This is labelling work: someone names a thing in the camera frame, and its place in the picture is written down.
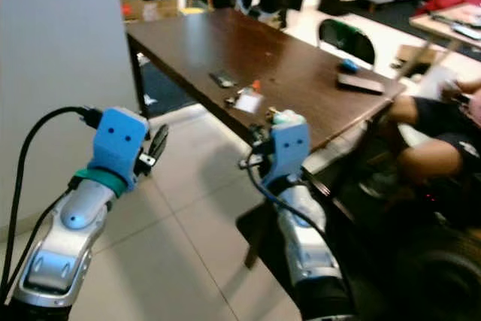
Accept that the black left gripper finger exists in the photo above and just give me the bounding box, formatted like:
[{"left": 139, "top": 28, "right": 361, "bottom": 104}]
[{"left": 149, "top": 124, "right": 171, "bottom": 160}]

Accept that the teal white small object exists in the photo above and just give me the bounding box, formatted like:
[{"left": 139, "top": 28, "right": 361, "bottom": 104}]
[{"left": 267, "top": 108, "right": 305, "bottom": 128}]

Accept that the dark grey floor rug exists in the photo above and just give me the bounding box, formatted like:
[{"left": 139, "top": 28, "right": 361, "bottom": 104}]
[{"left": 134, "top": 54, "right": 200, "bottom": 110}]

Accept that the dark brown wooden table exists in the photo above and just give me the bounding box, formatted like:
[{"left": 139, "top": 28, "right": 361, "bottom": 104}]
[{"left": 125, "top": 8, "right": 408, "bottom": 153}]

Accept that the black green chair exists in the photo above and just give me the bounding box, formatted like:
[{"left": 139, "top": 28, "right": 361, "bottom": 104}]
[{"left": 317, "top": 18, "right": 377, "bottom": 66}]

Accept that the cardboard box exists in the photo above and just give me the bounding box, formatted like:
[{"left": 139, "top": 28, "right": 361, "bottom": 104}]
[{"left": 120, "top": 0, "right": 181, "bottom": 23}]

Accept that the seated person in black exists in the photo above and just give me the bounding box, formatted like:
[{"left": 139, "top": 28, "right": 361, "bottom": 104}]
[{"left": 383, "top": 73, "right": 481, "bottom": 186}]

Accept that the white paper sheet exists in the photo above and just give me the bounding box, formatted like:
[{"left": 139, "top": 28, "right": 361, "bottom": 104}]
[{"left": 416, "top": 64, "right": 461, "bottom": 101}]

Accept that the light wooden table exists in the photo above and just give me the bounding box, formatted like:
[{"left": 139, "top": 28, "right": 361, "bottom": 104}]
[{"left": 395, "top": 2, "right": 481, "bottom": 74}]

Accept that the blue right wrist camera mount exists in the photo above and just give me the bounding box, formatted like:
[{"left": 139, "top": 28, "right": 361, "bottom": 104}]
[{"left": 268, "top": 120, "right": 311, "bottom": 183}]

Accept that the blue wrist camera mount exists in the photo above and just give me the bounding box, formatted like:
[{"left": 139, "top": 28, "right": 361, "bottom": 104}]
[
  {"left": 88, "top": 107, "right": 150, "bottom": 194},
  {"left": 268, "top": 120, "right": 311, "bottom": 183}
]

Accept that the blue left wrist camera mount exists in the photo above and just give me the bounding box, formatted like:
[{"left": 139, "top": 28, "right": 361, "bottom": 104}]
[{"left": 88, "top": 107, "right": 150, "bottom": 194}]

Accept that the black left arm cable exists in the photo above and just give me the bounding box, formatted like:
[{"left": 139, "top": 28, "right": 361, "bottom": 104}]
[{"left": 0, "top": 106, "right": 102, "bottom": 314}]

